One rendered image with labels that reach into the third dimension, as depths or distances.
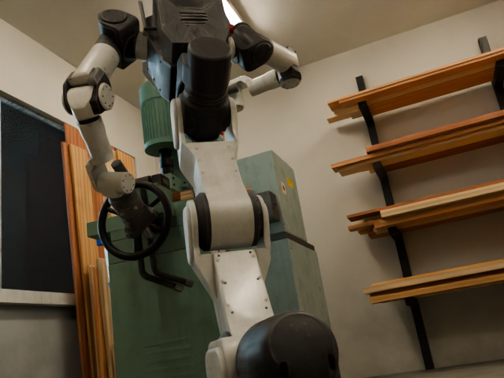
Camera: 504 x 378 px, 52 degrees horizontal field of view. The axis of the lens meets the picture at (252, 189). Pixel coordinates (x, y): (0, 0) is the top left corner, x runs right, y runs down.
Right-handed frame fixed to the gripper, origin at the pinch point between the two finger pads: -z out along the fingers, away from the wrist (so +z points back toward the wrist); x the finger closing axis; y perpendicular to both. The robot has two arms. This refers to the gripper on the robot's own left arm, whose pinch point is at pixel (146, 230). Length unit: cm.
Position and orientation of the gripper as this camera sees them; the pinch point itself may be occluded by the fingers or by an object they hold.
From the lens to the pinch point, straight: 176.3
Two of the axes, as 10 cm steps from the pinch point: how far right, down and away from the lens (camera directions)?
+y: -7.3, -2.6, 6.3
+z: -3.2, -6.9, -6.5
